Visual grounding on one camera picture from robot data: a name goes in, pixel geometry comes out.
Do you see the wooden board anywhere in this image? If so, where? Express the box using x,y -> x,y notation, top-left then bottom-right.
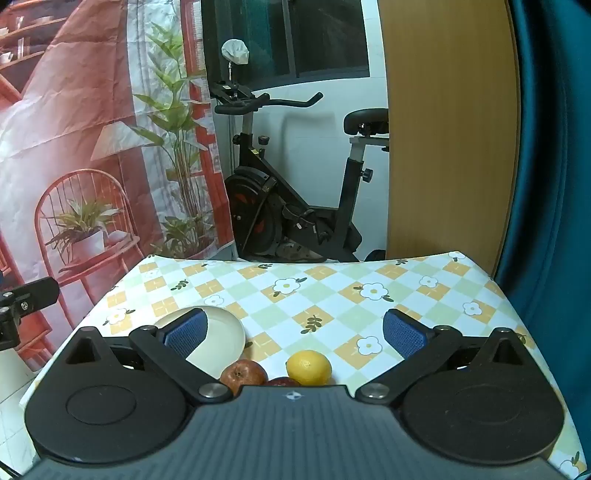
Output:
378,0 -> 522,273

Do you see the black exercise bike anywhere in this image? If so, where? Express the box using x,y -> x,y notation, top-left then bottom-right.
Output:
210,80 -> 391,264

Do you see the blue curtain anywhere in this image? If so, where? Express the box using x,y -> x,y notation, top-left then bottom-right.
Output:
494,0 -> 591,416

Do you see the cream round plate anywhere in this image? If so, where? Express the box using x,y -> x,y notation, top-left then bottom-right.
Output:
151,305 -> 247,378

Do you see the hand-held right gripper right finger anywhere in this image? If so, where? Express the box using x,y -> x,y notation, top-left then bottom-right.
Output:
355,308 -> 529,406

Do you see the printed backdrop cloth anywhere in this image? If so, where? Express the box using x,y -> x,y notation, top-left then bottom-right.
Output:
0,0 -> 236,374

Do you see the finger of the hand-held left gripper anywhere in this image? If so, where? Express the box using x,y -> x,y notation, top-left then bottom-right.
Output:
0,277 -> 61,319

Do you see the dark window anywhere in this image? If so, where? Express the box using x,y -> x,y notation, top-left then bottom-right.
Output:
202,0 -> 371,88

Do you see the large red apple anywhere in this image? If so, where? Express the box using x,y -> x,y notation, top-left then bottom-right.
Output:
220,360 -> 269,397

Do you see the yellow lemon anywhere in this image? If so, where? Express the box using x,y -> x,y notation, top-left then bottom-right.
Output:
285,350 -> 333,387

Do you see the checked floral tablecloth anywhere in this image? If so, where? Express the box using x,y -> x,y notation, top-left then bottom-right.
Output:
21,250 -> 591,480

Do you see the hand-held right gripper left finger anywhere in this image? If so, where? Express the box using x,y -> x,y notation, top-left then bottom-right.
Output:
62,308 -> 234,404

